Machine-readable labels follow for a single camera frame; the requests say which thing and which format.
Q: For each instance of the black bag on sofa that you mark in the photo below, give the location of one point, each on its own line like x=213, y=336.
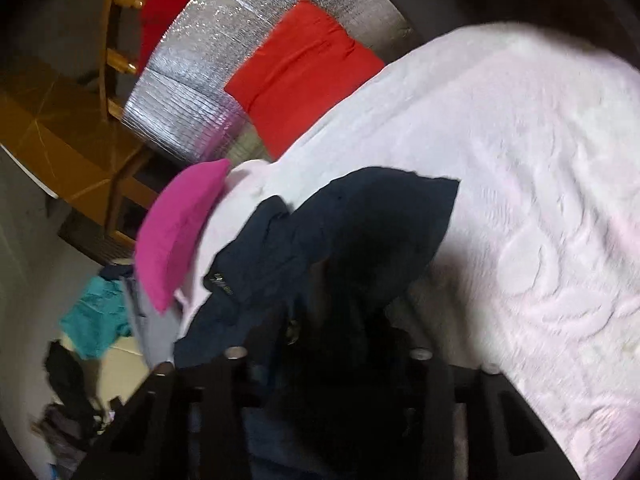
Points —
x=67, y=380

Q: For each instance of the teal garment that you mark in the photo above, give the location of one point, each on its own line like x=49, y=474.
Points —
x=97, y=319

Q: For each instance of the red square pillow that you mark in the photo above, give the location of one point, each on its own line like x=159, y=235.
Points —
x=307, y=64

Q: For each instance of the white pink bed blanket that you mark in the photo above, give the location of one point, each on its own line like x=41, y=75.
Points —
x=539, y=270

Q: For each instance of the navy blue padded jacket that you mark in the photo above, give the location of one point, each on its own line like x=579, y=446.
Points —
x=333, y=391

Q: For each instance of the magenta pillow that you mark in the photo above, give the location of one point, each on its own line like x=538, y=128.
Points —
x=167, y=238

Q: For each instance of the silver foil insulation panel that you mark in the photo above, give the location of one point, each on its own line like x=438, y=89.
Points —
x=178, y=105

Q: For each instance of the wooden spindle railing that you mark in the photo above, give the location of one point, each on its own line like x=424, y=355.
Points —
x=112, y=60

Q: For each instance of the cream leather sofa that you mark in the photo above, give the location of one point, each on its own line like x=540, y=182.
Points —
x=116, y=374

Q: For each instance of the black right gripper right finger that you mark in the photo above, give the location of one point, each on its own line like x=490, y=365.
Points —
x=476, y=420

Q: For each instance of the wooden cabinet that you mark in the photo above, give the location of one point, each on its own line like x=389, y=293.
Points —
x=55, y=128

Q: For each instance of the grey folded garment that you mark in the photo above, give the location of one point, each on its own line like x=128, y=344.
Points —
x=155, y=333

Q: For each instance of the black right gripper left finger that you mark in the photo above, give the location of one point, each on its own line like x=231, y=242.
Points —
x=181, y=423

